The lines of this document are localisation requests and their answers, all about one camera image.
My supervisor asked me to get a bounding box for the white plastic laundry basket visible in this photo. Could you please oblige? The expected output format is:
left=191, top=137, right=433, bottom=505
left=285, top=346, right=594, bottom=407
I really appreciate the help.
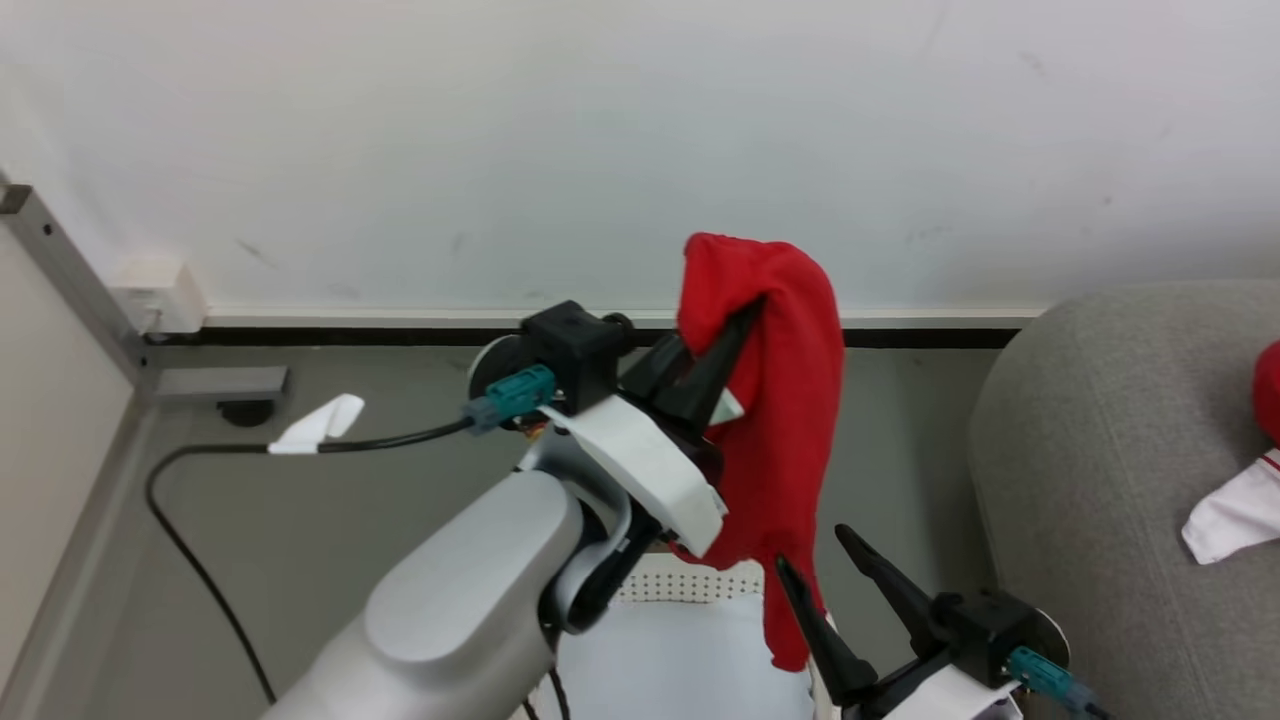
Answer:
left=608, top=553, right=837, bottom=720

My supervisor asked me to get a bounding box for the teal right cable connector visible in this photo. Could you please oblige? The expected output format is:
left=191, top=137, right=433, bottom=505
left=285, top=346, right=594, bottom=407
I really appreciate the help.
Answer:
left=1005, top=646, right=1099, bottom=715

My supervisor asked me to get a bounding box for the red and white sports jersey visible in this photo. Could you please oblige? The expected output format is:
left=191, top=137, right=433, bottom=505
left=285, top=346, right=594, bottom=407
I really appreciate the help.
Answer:
left=1182, top=338, right=1280, bottom=567

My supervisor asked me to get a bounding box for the plain red garment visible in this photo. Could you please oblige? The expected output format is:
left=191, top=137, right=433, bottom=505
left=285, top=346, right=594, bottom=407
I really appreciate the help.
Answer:
left=668, top=232, right=847, bottom=673

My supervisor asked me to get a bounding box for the white cable tag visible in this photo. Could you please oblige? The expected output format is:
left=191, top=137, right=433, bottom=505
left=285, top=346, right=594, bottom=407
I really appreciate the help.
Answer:
left=267, top=392, right=367, bottom=457

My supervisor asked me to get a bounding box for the white garment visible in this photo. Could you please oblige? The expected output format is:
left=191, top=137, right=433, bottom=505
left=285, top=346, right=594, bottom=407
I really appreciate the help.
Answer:
left=548, top=592, right=817, bottom=720

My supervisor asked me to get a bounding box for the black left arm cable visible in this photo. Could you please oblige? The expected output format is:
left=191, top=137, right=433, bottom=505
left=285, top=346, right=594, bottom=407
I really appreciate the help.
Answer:
left=145, top=418, right=473, bottom=705

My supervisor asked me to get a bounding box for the teal left cable connector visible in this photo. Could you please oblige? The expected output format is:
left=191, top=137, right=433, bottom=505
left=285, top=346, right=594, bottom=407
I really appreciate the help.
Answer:
left=463, top=364, right=557, bottom=434

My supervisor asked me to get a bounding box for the white wall trunking strip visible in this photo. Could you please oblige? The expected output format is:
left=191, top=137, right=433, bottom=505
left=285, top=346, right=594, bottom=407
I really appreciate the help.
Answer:
left=203, top=306, right=1046, bottom=331

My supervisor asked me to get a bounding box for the teal cable connector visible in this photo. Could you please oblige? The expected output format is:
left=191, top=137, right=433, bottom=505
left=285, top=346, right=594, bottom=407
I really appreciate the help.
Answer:
left=1005, top=646, right=1099, bottom=715
left=463, top=364, right=557, bottom=434

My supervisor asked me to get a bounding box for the grey fabric sofa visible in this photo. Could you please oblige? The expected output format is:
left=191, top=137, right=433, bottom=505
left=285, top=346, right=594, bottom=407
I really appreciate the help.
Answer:
left=967, top=279, right=1280, bottom=720

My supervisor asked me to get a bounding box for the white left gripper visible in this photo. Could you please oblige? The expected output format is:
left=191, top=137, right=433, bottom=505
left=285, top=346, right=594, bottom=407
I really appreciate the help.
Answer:
left=520, top=298, right=767, bottom=563

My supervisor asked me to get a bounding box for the white wall junction box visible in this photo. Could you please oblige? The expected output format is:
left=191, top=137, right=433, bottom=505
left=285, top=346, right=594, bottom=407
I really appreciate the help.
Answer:
left=110, top=260, right=208, bottom=336

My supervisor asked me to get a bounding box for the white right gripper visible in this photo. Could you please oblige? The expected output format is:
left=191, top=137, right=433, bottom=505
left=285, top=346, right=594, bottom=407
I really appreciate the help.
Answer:
left=774, top=523, right=1029, bottom=720

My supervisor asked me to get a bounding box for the grey metal frame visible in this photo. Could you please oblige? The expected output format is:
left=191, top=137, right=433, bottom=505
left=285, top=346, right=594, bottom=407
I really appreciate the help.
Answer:
left=0, top=184, right=291, bottom=403

